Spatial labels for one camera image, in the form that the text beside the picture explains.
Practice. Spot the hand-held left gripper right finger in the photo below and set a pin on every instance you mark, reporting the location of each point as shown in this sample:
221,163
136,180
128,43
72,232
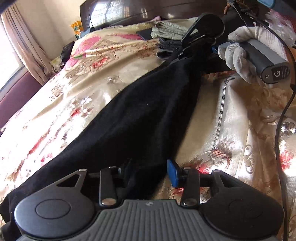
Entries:
173,173

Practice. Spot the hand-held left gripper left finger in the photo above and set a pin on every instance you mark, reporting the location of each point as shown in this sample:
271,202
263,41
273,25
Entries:
124,173

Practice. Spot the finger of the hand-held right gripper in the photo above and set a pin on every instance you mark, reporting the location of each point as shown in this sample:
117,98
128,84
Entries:
188,52
189,37

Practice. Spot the black pants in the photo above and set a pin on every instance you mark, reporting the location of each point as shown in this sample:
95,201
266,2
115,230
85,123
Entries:
138,104

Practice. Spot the person's right hand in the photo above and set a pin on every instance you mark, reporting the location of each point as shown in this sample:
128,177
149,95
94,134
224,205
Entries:
240,64

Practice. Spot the dark clothes pile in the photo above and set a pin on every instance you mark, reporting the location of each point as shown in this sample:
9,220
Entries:
167,47
68,52

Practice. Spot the folded green-grey clothes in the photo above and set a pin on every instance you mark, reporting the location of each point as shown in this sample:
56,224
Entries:
168,29

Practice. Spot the dark flat case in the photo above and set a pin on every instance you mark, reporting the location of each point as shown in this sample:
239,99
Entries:
144,34

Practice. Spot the dark wooden headboard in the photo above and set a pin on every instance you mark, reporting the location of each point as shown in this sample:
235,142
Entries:
129,9

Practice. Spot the floral bedspread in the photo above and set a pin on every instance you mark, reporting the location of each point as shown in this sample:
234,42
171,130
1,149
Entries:
69,92

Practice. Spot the yellow snack bag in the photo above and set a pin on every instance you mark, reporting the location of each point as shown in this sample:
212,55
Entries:
77,29

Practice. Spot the pale plastic bag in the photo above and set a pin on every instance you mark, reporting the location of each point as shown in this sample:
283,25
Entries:
56,63

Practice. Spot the maroon sofa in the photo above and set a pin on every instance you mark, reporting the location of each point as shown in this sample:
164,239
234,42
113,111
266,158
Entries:
16,99

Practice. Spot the beige curtain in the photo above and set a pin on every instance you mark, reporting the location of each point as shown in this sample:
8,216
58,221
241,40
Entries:
27,41

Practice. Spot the window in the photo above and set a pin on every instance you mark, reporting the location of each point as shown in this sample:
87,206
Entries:
8,55

